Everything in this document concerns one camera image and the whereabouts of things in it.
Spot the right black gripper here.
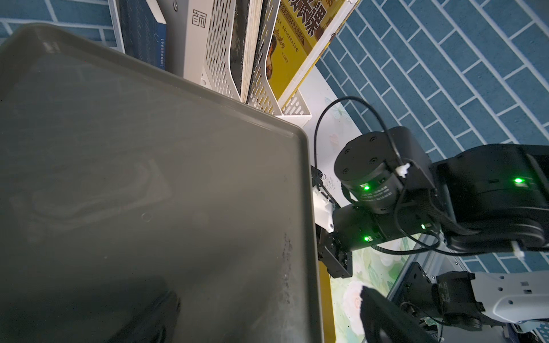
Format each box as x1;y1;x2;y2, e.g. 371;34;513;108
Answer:
316;204;433;279

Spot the olive and cream drawer cabinet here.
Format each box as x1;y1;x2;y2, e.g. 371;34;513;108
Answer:
1;24;323;342

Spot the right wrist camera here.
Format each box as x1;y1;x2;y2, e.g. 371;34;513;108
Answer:
311;166;335;233

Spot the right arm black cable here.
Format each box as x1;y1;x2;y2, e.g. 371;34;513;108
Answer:
312;96;526;258

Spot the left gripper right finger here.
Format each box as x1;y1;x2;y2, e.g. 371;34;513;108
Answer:
360;287;436;343

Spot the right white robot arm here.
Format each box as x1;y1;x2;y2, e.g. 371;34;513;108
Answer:
317;127;548;331

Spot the blue spine book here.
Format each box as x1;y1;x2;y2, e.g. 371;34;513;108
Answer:
118;0;167;70

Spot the yellow bottom drawer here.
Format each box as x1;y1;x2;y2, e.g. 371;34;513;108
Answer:
318;262;336;343

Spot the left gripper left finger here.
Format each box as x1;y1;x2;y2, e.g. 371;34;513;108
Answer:
107;291;180;343

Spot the yellow cover book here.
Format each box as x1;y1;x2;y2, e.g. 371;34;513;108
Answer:
265;0;359;107

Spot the dark cover book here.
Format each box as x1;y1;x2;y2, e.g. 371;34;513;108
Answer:
230;0;263;103

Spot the white file organizer rack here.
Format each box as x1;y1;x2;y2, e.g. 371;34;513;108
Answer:
156;0;313;128

